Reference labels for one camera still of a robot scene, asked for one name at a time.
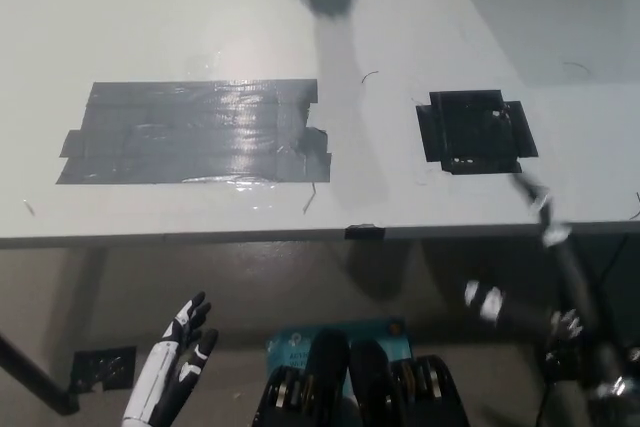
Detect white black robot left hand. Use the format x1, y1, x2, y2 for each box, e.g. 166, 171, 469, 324
122, 290, 220, 424

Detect black tape floor marker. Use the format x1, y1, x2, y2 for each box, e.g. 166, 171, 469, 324
69, 345, 137, 393

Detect grey duct tape patch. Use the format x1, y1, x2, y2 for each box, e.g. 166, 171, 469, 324
55, 78, 333, 186

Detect black tape square patch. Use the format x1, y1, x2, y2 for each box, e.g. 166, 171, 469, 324
415, 89, 540, 176

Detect black robot body blocks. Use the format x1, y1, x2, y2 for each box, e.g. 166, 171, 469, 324
252, 329, 471, 427

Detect teal cardboard box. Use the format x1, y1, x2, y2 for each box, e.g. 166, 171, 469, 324
263, 316, 414, 373

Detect small black tape strip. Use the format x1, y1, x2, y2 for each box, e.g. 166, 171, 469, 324
344, 222, 386, 241

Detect black metal table leg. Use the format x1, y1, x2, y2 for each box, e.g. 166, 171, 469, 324
0, 331, 81, 416

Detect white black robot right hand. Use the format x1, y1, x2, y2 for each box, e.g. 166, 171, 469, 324
463, 174, 631, 398

